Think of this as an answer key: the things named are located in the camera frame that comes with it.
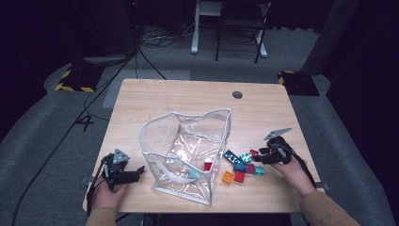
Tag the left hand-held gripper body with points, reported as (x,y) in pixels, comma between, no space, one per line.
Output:
(116,171)

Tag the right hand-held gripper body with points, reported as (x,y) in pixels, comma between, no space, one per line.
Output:
(279,153)

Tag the crimson toy block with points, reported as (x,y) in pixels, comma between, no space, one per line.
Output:
(254,152)

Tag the red toy block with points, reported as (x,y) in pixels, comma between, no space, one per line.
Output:
(239,176)
(207,166)

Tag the clear plastic bag grey trim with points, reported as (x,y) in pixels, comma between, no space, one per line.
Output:
(188,191)

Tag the person's right hand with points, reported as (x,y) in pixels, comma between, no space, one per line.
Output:
(293,175)

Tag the person's left hand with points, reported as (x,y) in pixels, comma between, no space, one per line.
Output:
(106,197)

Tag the teal dotted toy block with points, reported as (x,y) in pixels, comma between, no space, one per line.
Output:
(245,158)

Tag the small dark blue toy block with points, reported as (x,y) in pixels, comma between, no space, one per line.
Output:
(240,167)

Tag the long dark blue toy block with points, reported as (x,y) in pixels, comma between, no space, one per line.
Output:
(232,156)

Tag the grey table clamp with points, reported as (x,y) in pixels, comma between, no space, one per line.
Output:
(86,180)
(323,186)

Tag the orange toy block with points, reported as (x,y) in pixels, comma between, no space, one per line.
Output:
(227,177)

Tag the grey table grommet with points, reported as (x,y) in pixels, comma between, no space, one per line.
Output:
(237,94)

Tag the grey stand base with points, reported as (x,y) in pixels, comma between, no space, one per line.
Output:
(105,59)

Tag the grey column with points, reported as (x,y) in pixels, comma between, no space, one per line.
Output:
(329,37)

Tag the black equipment box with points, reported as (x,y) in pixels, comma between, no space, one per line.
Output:
(116,25)

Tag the black yellow striped base plate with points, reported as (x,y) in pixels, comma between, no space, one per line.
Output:
(78,80)
(298,83)

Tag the black metal chair frame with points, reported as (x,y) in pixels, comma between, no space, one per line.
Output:
(218,37)

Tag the white desk frame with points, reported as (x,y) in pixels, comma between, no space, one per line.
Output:
(195,31)

